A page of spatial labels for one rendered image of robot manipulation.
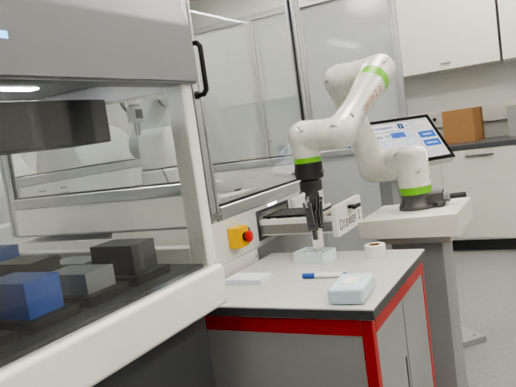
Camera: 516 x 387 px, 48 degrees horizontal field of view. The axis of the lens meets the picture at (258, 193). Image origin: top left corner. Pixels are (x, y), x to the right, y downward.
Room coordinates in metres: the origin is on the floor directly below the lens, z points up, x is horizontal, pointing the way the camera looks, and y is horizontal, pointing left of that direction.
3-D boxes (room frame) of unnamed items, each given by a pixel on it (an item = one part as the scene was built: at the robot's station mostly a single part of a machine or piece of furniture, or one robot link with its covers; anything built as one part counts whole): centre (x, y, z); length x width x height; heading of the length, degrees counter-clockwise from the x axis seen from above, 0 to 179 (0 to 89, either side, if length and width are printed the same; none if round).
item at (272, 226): (2.22, -0.14, 0.86); 0.40 x 0.26 x 0.06; 62
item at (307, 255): (1.94, -0.16, 0.78); 0.12 x 0.08 x 0.04; 50
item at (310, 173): (1.92, -0.18, 1.07); 0.12 x 0.09 x 0.06; 62
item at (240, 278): (1.79, 0.07, 0.77); 0.13 x 0.09 x 0.02; 62
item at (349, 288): (1.48, -0.21, 0.78); 0.15 x 0.10 x 0.04; 157
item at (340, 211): (2.12, -0.32, 0.87); 0.29 x 0.02 x 0.11; 152
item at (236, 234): (1.97, 0.08, 0.88); 0.07 x 0.05 x 0.07; 152
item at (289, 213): (2.22, -0.14, 0.87); 0.22 x 0.18 x 0.06; 62
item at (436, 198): (2.27, -0.68, 0.87); 0.26 x 0.15 x 0.06; 67
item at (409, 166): (2.30, -0.62, 0.99); 0.16 x 0.13 x 0.19; 53
